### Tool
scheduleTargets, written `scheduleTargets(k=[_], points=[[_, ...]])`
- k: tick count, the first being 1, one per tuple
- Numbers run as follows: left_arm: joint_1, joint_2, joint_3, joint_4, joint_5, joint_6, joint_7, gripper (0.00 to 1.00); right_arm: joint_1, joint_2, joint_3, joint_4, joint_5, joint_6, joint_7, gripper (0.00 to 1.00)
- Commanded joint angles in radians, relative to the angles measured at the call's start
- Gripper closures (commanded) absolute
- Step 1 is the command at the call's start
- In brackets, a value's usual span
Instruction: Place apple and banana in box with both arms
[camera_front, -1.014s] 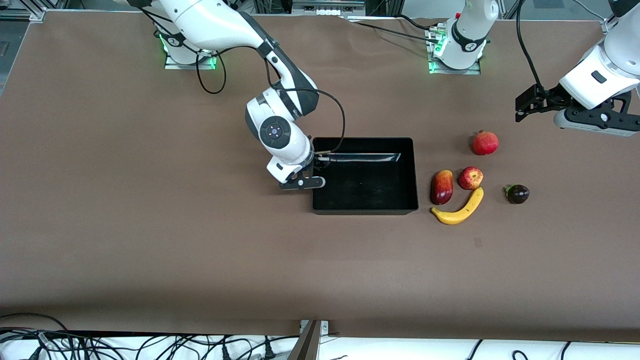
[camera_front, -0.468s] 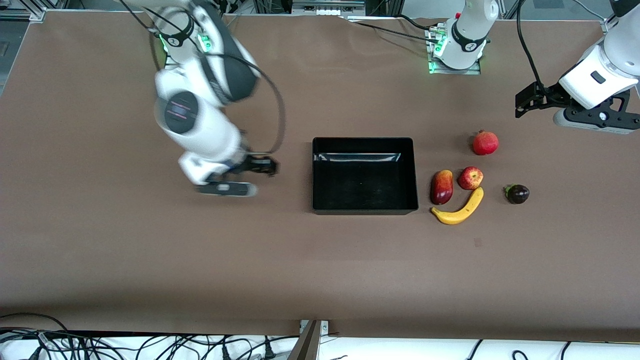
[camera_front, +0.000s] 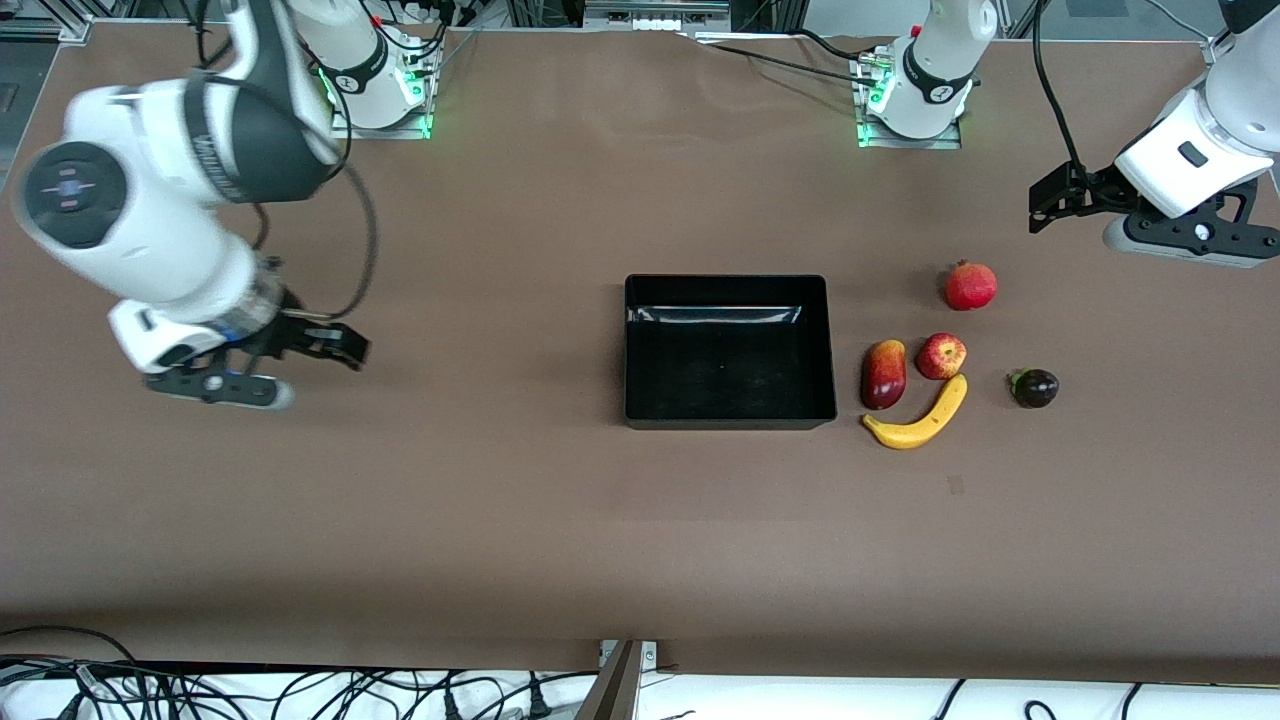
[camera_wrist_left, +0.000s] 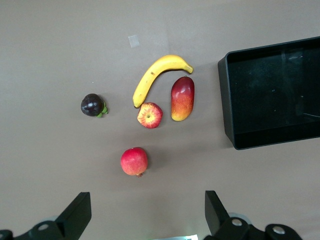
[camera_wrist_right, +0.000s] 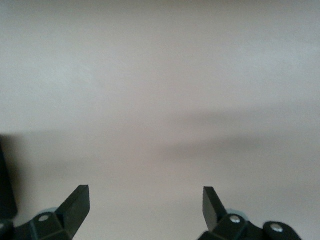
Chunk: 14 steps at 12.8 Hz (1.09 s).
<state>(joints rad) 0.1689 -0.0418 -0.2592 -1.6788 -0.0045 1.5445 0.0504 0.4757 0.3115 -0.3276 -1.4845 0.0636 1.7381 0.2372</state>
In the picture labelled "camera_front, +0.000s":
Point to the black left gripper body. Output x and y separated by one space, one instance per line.
1093 190

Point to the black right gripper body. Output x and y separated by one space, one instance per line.
292 334

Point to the red yellow apple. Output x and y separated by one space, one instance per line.
941 357

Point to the yellow banana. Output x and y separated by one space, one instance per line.
920 430

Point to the black plastic box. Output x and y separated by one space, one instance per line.
730 370

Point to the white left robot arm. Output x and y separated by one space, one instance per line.
940 70

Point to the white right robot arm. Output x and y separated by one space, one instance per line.
150 230

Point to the red pomegranate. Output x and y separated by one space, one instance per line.
971 287

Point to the dark purple eggplant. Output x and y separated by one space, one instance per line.
1036 388

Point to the red yellow mango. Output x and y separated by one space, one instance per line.
884 375

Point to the brown table cover sheet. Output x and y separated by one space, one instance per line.
640 540

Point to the grey power strip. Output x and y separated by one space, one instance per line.
655 12

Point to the aluminium frame profile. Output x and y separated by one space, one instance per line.
1218 48

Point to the grey metal post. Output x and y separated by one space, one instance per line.
618 690

